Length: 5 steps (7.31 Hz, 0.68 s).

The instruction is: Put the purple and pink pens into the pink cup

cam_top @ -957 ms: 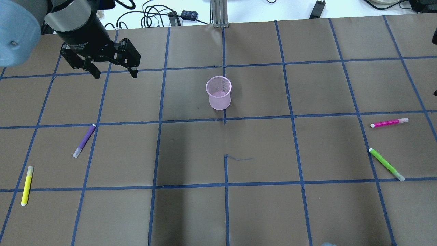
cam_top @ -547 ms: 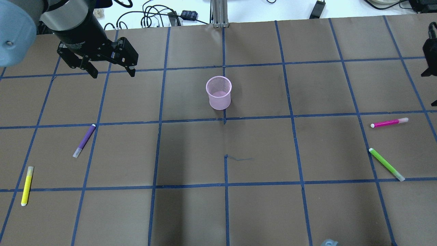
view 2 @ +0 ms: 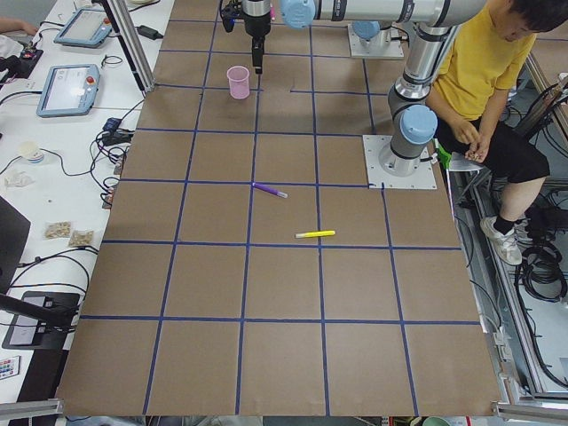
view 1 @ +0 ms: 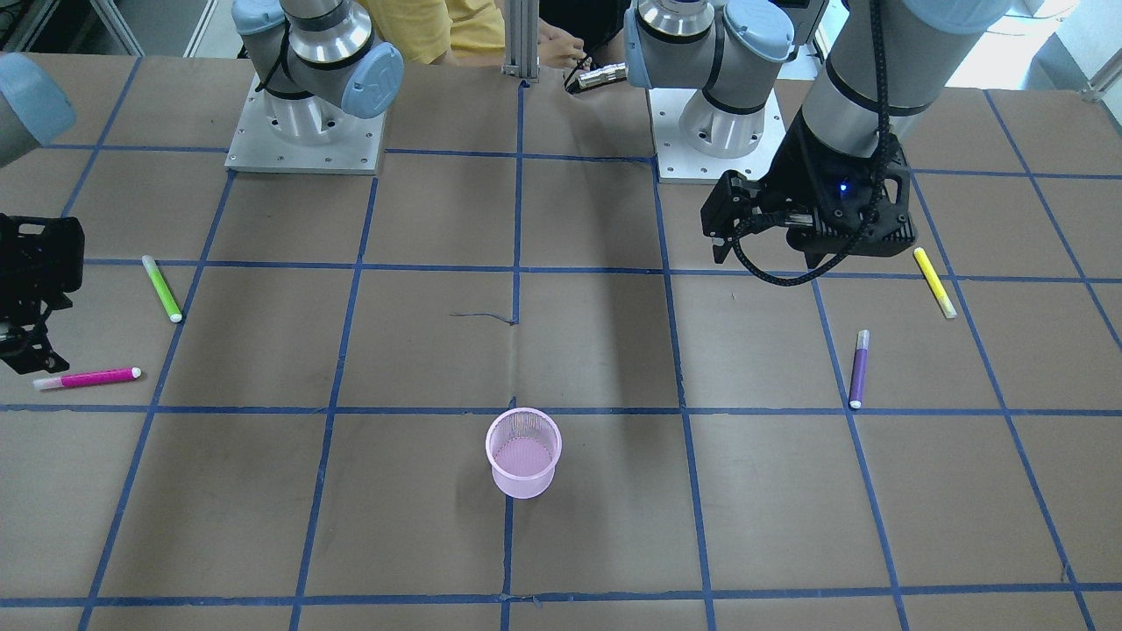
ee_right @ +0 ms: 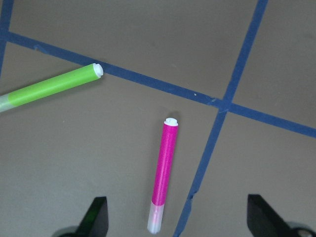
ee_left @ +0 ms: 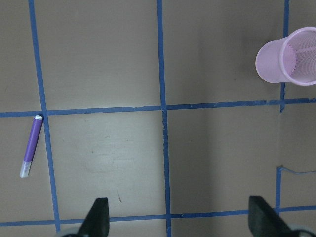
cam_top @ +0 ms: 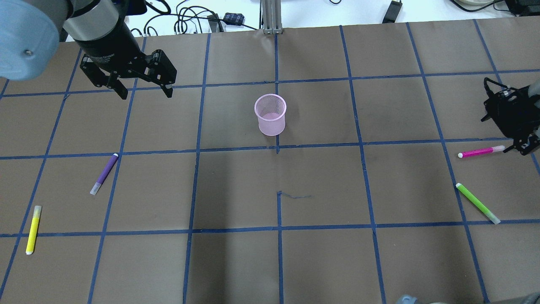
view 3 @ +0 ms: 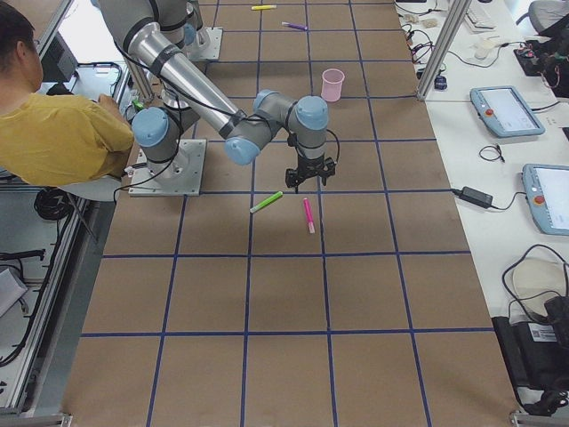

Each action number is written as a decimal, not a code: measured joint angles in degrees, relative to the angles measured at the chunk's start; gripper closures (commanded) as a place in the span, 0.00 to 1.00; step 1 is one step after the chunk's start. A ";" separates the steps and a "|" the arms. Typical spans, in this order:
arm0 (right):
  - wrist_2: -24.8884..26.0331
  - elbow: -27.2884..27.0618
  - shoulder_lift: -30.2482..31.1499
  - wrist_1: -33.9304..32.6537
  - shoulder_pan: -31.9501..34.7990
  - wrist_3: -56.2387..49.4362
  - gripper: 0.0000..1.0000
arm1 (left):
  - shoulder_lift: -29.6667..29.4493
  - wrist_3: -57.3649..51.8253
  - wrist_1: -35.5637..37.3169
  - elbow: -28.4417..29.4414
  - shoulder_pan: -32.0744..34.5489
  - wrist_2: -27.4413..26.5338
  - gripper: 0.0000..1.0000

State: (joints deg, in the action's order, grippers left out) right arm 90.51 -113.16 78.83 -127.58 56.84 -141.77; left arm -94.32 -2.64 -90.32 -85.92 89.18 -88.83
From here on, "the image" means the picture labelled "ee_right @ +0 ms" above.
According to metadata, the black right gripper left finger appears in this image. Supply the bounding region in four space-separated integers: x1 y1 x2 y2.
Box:
76 197 109 237

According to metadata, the pink pen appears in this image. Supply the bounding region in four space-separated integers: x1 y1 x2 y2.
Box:
147 118 178 234

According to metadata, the green pen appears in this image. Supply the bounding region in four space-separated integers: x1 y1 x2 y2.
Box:
0 63 104 112

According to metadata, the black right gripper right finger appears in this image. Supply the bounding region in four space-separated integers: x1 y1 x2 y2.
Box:
247 194 291 237

